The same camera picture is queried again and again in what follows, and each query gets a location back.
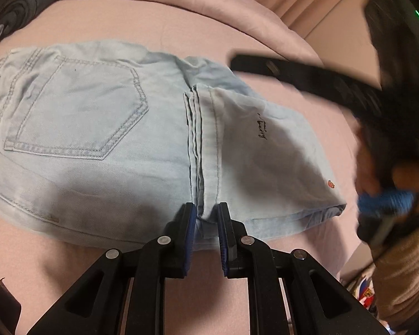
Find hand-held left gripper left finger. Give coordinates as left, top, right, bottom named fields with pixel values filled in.
left=26, top=202, right=198, bottom=335

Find person's right forearm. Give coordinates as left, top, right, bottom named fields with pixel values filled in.
left=372, top=213, right=419, bottom=332

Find dark folded clothes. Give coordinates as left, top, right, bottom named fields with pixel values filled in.
left=0, top=0, right=63, bottom=39

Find person's right hand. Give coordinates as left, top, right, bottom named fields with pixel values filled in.
left=354, top=129, right=419, bottom=214

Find light blue strawberry print pants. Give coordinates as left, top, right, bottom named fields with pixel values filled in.
left=0, top=40, right=347, bottom=252

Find colourful printed cloth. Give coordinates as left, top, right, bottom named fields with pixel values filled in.
left=340, top=269, right=379, bottom=318

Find pink duvet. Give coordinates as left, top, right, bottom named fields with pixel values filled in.
left=56, top=0, right=322, bottom=63

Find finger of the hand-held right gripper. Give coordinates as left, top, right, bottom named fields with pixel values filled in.
left=230, top=52, right=385, bottom=114

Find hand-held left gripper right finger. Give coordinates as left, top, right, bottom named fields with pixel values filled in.
left=215, top=202, right=388, bottom=335

